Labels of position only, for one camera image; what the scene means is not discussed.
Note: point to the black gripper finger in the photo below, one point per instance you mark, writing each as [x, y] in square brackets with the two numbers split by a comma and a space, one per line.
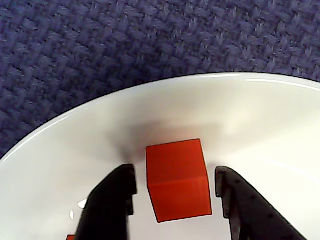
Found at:
[107, 212]
[250, 220]

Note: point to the red cube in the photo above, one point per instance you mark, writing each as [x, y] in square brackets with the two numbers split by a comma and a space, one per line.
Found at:
[177, 175]
[71, 238]

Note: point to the white round plate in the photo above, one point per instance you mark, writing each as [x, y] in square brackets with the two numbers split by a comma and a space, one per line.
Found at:
[250, 125]

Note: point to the blue woven tablecloth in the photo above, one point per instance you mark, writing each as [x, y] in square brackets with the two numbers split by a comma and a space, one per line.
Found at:
[125, 37]

